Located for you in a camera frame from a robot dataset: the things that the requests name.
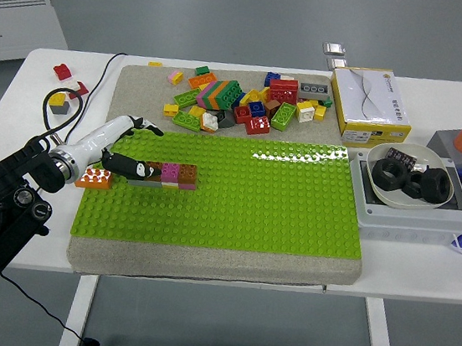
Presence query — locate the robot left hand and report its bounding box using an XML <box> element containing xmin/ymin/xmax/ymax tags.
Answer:
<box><xmin>64</xmin><ymin>107</ymin><xmax>169</xmax><ymax>188</ymax></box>

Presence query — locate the orange long building brick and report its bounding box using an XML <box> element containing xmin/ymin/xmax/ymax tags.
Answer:
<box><xmin>74</xmin><ymin>165</ymin><xmax>115</xmax><ymax>192</ymax></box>

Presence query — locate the white small brick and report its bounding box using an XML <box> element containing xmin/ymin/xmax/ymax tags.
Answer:
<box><xmin>62</xmin><ymin>78</ymin><xmax>82</xmax><ymax>95</ymax></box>

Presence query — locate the brown square brick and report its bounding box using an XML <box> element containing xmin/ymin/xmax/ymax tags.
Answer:
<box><xmin>144</xmin><ymin>159</ymin><xmax>165</xmax><ymax>183</ymax></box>
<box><xmin>177</xmin><ymin>162</ymin><xmax>200</xmax><ymax>187</ymax></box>

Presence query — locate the dark grey flat brick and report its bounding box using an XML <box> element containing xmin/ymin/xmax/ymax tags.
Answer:
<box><xmin>126</xmin><ymin>176</ymin><xmax>164</xmax><ymax>191</ymax></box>

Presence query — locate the red small brick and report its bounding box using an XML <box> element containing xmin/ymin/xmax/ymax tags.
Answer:
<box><xmin>51</xmin><ymin>62</ymin><xmax>75</xmax><ymax>83</ymax></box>

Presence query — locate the magenta square brick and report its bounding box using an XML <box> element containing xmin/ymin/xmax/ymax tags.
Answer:
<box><xmin>159</xmin><ymin>160</ymin><xmax>182</xmax><ymax>184</ymax></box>

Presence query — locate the light green long brick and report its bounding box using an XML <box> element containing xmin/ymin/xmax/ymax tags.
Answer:
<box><xmin>171</xmin><ymin>110</ymin><xmax>203</xmax><ymax>133</ymax></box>
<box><xmin>269</xmin><ymin>100</ymin><xmax>299</xmax><ymax>134</ymax></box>
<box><xmin>172</xmin><ymin>85</ymin><xmax>203</xmax><ymax>110</ymax></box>

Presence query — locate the pink and yellow brick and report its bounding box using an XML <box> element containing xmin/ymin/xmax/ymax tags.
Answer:
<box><xmin>166</xmin><ymin>69</ymin><xmax>185</xmax><ymax>87</ymax></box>

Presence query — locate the white and orange brick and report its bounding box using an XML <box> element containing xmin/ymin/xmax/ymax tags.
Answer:
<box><xmin>199</xmin><ymin>111</ymin><xmax>222</xmax><ymax>134</ymax></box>

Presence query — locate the striped multicolour brick stack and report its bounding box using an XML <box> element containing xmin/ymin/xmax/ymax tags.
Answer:
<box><xmin>194</xmin><ymin>75</ymin><xmax>245</xmax><ymax>114</ymax></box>

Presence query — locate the dark grey sloped brick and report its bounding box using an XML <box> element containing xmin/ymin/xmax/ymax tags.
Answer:
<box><xmin>214</xmin><ymin>109</ymin><xmax>238</xmax><ymax>132</ymax></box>

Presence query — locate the red square brick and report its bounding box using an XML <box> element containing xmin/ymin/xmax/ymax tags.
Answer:
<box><xmin>231</xmin><ymin>103</ymin><xmax>254</xmax><ymax>127</ymax></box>
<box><xmin>244</xmin><ymin>114</ymin><xmax>272</xmax><ymax>139</ymax></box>

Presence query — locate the green studded baseplate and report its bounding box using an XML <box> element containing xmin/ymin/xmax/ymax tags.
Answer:
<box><xmin>69</xmin><ymin>115</ymin><xmax>376</xmax><ymax>271</ymax></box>

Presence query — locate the blue square brick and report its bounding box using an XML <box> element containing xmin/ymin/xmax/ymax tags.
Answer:
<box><xmin>246</xmin><ymin>99</ymin><xmax>269</xmax><ymax>120</ymax></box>
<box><xmin>263</xmin><ymin>71</ymin><xmax>281</xmax><ymax>90</ymax></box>

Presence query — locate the brown small brick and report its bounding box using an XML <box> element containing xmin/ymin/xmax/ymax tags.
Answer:
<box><xmin>261</xmin><ymin>99</ymin><xmax>282</xmax><ymax>121</ymax></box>

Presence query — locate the large red brick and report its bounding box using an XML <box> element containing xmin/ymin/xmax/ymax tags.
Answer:
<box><xmin>267</xmin><ymin>76</ymin><xmax>301</xmax><ymax>107</ymax></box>

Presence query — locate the grey long brick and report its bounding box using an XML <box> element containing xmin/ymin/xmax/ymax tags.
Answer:
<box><xmin>297</xmin><ymin>81</ymin><xmax>332</xmax><ymax>102</ymax></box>

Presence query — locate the white panel heater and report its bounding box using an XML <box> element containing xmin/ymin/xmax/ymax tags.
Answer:
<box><xmin>0</xmin><ymin>0</ymin><xmax>75</xmax><ymax>75</ymax></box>

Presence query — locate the grey-beige mat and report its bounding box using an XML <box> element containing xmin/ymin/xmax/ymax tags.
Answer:
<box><xmin>63</xmin><ymin>46</ymin><xmax>386</xmax><ymax>308</ymax></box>

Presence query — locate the white table leg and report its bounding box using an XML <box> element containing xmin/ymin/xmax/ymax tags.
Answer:
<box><xmin>359</xmin><ymin>297</ymin><xmax>406</xmax><ymax>346</ymax></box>
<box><xmin>56</xmin><ymin>271</ymin><xmax>100</xmax><ymax>346</ymax></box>

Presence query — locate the silver floor socket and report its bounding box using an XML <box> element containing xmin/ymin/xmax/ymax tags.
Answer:
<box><xmin>326</xmin><ymin>57</ymin><xmax>350</xmax><ymax>73</ymax></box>
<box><xmin>321</xmin><ymin>41</ymin><xmax>347</xmax><ymax>57</ymax></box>

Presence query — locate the yellow and white cardboard box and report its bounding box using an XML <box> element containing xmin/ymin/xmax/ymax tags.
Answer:
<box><xmin>322</xmin><ymin>61</ymin><xmax>419</xmax><ymax>153</ymax></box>

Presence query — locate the large black nut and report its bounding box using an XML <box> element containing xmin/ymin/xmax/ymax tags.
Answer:
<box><xmin>416</xmin><ymin>165</ymin><xmax>456</xmax><ymax>207</ymax></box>
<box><xmin>370</xmin><ymin>157</ymin><xmax>410</xmax><ymax>195</ymax></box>

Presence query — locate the dark circuit board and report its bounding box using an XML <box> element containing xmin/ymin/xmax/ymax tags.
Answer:
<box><xmin>383</xmin><ymin>147</ymin><xmax>420</xmax><ymax>171</ymax></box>

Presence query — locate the small black nut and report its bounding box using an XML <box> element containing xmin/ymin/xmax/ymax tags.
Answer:
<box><xmin>401</xmin><ymin>171</ymin><xmax>427</xmax><ymax>201</ymax></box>

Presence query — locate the light grey junction box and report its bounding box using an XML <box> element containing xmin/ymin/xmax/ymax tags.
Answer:
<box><xmin>340</xmin><ymin>147</ymin><xmax>462</xmax><ymax>253</ymax></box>

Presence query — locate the white bowl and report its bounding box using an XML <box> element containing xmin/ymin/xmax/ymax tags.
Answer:
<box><xmin>361</xmin><ymin>137</ymin><xmax>460</xmax><ymax>216</ymax></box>

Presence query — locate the grey block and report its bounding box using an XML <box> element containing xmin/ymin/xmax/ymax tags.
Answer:
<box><xmin>423</xmin><ymin>127</ymin><xmax>462</xmax><ymax>169</ymax></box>

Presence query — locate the white zip tie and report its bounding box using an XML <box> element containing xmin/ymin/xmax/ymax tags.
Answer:
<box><xmin>446</xmin><ymin>233</ymin><xmax>462</xmax><ymax>258</ymax></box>

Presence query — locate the black power cord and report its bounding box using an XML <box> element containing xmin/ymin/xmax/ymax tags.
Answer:
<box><xmin>0</xmin><ymin>40</ymin><xmax>129</xmax><ymax>345</ymax></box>

